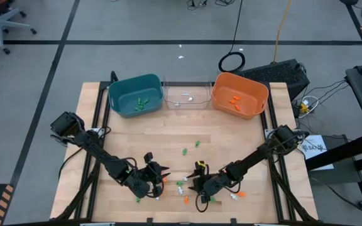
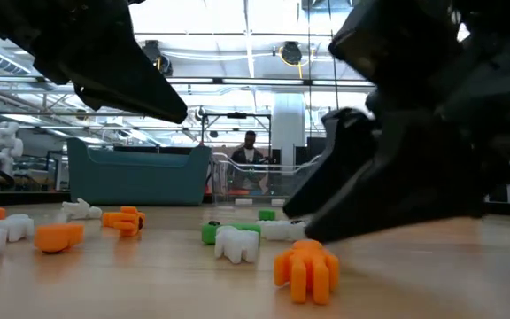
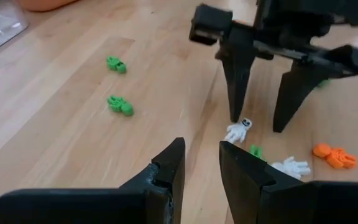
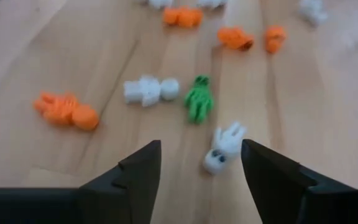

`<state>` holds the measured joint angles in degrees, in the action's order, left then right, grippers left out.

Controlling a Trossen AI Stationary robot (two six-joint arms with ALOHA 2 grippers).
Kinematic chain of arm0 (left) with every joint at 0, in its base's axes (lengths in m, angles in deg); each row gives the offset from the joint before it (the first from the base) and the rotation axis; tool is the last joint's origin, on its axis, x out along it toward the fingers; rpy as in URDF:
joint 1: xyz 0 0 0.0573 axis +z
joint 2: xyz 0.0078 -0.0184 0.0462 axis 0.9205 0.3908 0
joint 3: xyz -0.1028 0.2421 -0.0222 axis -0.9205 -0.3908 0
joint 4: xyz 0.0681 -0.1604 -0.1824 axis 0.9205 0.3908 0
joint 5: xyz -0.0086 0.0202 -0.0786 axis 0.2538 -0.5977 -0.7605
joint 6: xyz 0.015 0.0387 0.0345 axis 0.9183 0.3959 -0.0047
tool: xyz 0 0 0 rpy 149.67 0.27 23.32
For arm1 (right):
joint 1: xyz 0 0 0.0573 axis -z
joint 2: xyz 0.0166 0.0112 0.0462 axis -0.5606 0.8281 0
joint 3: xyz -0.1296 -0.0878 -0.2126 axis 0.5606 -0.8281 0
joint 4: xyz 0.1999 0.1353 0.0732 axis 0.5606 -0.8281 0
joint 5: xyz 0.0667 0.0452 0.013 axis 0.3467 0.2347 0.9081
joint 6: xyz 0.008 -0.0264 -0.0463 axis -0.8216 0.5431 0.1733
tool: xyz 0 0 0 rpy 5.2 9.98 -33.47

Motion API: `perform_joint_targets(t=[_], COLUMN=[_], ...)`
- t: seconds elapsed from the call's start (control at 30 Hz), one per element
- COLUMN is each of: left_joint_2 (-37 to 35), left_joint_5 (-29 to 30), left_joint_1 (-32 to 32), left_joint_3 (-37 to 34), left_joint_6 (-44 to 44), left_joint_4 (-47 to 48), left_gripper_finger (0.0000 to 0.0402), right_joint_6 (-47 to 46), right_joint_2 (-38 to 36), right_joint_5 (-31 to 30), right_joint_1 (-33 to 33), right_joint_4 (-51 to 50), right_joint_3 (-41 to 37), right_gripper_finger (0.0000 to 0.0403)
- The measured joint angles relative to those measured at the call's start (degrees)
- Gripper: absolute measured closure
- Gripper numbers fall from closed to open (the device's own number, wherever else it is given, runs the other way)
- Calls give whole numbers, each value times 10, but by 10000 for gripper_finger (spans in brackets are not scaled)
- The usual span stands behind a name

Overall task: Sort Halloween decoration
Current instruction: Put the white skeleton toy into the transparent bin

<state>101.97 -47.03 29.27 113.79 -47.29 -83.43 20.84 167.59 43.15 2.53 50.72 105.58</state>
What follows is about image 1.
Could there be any white printed paper sheet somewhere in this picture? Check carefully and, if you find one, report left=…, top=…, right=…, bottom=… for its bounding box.
left=300, top=134, right=335, bottom=172

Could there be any black computer tower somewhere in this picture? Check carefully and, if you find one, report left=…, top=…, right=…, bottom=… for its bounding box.
left=234, top=58, right=311, bottom=102

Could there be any orange plastic bin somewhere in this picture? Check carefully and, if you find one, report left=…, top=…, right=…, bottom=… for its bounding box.
left=211, top=72, right=270, bottom=121

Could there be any black coiled cable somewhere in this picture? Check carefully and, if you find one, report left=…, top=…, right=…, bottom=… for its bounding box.
left=217, top=0, right=246, bottom=73

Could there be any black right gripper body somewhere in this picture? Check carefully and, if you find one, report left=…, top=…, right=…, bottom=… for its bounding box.
left=195, top=161, right=222, bottom=204

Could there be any thin yellow cable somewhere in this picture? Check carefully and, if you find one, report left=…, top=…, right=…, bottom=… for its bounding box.
left=272, top=0, right=292, bottom=63

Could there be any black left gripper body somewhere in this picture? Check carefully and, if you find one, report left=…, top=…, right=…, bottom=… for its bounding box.
left=143, top=152, right=163, bottom=198

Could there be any clear plastic bin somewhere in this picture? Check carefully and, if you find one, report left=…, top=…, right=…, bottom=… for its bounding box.
left=162, top=77, right=214, bottom=110

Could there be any black table frame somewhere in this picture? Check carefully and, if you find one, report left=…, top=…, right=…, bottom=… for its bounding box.
left=50, top=70, right=319, bottom=226

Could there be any teal plastic bin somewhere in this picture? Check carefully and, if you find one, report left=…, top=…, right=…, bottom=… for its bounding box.
left=107, top=73, right=164, bottom=119

